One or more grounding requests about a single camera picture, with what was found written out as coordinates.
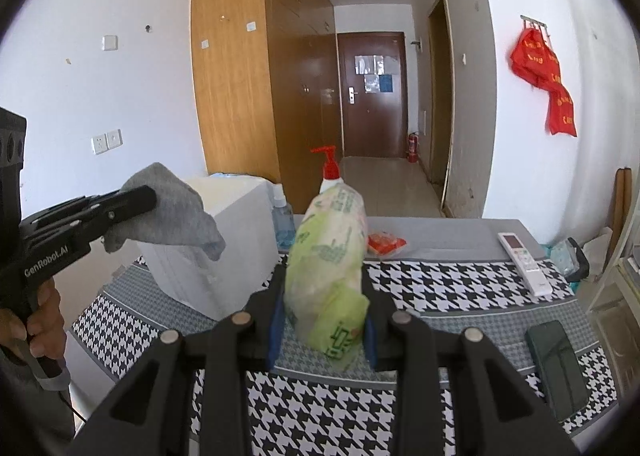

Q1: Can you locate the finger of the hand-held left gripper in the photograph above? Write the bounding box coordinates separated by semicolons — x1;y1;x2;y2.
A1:
21;191;121;237
30;185;158;257

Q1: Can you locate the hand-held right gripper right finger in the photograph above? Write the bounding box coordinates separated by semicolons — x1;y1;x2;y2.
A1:
360;280;581;456

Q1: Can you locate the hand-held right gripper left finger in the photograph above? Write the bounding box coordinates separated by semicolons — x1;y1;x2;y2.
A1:
70;266;288;456

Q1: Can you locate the grey sock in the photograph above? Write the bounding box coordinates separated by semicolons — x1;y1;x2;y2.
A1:
102;162;227;262

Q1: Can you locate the green plastic bag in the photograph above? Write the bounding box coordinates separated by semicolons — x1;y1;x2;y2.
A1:
284;183;371;377

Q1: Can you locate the white foam box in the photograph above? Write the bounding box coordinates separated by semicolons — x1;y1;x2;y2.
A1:
136;175;281;322

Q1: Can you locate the person's left forearm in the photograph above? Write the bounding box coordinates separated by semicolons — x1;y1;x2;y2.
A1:
0;346;76;443

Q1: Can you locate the person's left hand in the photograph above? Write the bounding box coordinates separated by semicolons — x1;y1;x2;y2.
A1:
0;278;68;363

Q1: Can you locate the houndstooth tablecloth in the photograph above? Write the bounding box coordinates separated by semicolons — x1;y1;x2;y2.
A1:
70;216;621;456

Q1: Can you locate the red snack packet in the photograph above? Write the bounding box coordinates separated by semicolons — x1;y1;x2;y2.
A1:
367;231;408;258

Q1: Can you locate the small clear sanitizer bottle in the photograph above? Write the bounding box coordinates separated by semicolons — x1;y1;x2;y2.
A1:
271;184;296;252

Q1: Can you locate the white red pump bottle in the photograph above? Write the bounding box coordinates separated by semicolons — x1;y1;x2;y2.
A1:
310;145;347;197

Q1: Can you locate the wooden wardrobe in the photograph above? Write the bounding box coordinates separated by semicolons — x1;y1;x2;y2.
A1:
190;0;336;214

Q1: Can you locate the white remote control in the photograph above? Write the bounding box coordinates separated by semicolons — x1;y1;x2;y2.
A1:
497;231;553;298

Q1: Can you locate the black smartphone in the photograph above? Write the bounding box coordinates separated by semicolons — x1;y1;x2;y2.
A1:
525;320;590;423

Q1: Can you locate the dark brown entrance door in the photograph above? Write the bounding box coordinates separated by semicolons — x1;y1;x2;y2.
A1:
336;31;407;158

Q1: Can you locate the white paper bag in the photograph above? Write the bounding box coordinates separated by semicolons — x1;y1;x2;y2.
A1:
582;226;614;282

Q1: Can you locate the wooden side door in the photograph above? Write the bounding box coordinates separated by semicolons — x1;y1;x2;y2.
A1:
426;0;455;187

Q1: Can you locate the white metal bunk bed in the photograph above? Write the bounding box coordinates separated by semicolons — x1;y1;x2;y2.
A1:
587;186;640;352

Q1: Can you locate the shiny door notice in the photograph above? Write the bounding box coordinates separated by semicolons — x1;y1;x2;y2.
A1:
354;55;398;76

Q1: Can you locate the wooden board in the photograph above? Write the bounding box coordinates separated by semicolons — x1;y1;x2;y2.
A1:
612;166;633;237

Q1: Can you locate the red plastic bag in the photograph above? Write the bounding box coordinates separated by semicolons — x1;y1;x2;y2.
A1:
510;28;562;89
545;83;577;138

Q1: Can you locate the black cable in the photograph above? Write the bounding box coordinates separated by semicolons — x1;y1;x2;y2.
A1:
59;387;89;423

